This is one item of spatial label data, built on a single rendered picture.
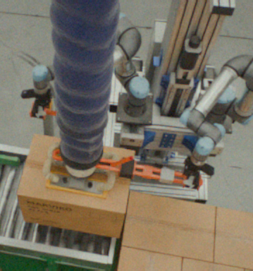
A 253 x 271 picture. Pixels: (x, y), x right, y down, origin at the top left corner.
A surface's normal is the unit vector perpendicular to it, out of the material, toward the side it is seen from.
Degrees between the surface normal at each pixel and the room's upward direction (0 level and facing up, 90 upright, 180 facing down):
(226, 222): 0
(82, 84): 81
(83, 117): 73
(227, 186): 0
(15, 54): 0
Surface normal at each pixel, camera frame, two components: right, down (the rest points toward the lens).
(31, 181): 0.05, -0.48
